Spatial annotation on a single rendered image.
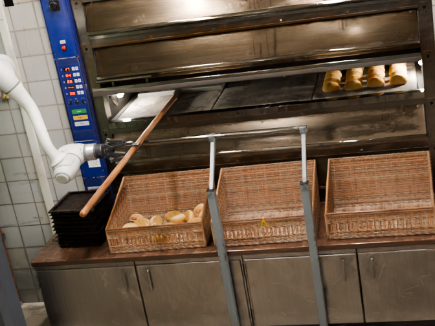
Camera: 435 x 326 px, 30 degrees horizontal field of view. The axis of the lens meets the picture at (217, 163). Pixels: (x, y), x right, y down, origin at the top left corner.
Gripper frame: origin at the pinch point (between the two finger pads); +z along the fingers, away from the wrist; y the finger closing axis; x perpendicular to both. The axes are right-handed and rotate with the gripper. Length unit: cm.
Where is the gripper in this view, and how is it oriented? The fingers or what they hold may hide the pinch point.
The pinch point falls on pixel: (133, 148)
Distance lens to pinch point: 420.9
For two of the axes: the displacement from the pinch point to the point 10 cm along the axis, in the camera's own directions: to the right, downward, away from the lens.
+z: 9.7, -0.8, -2.3
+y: 1.6, 9.2, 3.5
